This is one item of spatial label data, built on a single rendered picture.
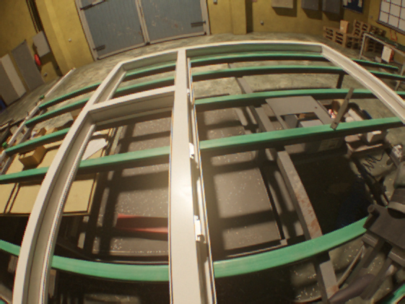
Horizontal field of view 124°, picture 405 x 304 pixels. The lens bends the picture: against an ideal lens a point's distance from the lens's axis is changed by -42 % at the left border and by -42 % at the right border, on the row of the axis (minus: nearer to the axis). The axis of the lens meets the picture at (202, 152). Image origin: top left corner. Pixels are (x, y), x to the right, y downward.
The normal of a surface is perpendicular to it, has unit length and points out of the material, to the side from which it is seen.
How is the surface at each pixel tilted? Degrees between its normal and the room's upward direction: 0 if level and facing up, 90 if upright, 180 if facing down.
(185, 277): 0
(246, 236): 0
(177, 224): 0
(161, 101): 90
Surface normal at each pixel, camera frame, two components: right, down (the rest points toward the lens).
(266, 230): -0.11, -0.68
